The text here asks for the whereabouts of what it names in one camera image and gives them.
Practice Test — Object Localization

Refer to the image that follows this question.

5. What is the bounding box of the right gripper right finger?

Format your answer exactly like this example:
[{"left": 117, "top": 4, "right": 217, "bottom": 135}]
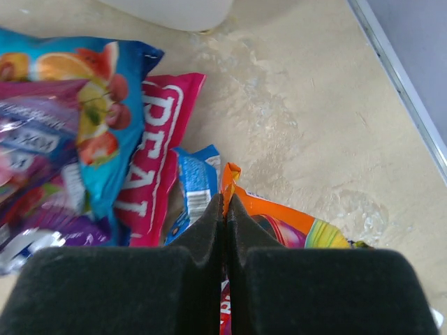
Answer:
[{"left": 226, "top": 197, "right": 439, "bottom": 334}]

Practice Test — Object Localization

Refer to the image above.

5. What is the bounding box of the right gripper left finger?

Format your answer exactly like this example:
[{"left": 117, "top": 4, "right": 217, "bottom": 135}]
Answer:
[{"left": 1, "top": 195, "right": 223, "bottom": 334}]

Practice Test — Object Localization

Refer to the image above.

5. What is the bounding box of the orange snack packet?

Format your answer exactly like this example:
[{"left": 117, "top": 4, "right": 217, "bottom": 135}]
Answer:
[{"left": 218, "top": 162, "right": 374, "bottom": 335}]

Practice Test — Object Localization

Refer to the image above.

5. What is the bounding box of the pink REAL crisps bag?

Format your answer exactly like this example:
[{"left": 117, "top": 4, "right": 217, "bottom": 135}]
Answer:
[{"left": 115, "top": 73, "right": 206, "bottom": 247}]

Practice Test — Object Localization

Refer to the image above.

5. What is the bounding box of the blue barcode snack packet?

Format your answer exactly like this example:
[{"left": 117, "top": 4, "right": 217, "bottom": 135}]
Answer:
[{"left": 165, "top": 144, "right": 221, "bottom": 245}]

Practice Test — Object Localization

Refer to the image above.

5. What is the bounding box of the purple Fox's sweets bag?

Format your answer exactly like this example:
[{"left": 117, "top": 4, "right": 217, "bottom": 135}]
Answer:
[{"left": 1, "top": 80, "right": 110, "bottom": 276}]

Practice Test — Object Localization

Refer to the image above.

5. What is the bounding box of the blue fruit sweets bag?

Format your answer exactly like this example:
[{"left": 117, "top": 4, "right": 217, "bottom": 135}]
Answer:
[{"left": 0, "top": 27, "right": 165, "bottom": 221}]

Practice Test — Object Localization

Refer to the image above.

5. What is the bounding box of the cream cylinder container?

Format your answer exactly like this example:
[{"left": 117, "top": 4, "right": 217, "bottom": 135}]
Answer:
[{"left": 101, "top": 0, "right": 233, "bottom": 31}]

